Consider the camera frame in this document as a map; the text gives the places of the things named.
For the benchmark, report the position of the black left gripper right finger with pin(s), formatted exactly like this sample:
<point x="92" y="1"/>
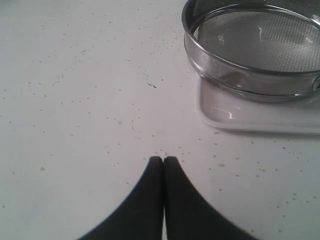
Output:
<point x="188" y="216"/>

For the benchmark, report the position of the white rectangular tray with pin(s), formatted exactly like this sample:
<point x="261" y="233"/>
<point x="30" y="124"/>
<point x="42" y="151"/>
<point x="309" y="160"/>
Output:
<point x="225" y="111"/>

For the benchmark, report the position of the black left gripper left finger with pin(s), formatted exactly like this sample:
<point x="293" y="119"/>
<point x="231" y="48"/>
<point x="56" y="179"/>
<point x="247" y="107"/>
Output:
<point x="140" y="216"/>

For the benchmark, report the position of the round steel mesh sieve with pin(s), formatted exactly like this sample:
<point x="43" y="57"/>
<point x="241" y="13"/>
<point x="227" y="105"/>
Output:
<point x="264" y="50"/>

